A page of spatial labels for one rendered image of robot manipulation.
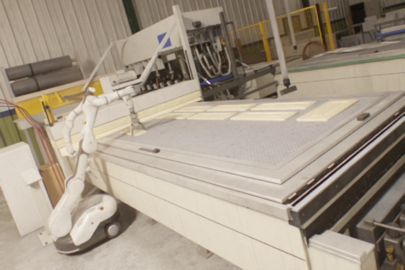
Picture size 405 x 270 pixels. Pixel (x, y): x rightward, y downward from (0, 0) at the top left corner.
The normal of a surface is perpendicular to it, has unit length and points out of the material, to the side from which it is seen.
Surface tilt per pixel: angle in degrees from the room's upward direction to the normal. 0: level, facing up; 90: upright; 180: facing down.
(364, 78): 90
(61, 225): 90
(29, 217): 90
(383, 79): 90
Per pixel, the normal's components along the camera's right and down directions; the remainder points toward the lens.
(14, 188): 0.60, -0.01
